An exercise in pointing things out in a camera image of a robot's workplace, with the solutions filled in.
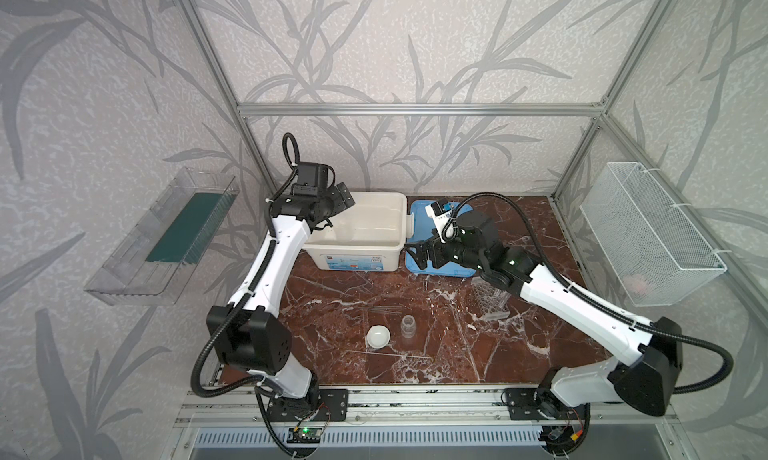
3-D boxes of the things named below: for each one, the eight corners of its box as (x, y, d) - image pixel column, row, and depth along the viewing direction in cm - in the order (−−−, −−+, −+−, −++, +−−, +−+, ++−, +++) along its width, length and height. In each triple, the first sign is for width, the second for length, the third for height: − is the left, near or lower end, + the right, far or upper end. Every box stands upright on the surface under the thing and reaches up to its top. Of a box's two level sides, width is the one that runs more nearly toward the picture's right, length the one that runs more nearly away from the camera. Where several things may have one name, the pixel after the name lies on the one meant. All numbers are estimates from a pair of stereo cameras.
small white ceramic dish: (366, 348, 85) (365, 345, 83) (368, 328, 89) (367, 325, 87) (390, 348, 85) (389, 345, 83) (390, 328, 89) (390, 325, 87)
